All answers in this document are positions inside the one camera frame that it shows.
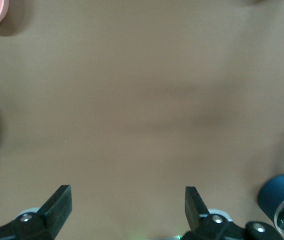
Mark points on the brown table mat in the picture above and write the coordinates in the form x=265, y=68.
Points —
x=141, y=100

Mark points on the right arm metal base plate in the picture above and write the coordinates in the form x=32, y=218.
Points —
x=161, y=237

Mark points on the navy blue saucepan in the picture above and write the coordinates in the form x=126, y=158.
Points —
x=269, y=197

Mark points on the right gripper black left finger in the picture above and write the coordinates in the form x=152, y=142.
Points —
x=55, y=212

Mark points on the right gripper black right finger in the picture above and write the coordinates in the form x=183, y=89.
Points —
x=194, y=212

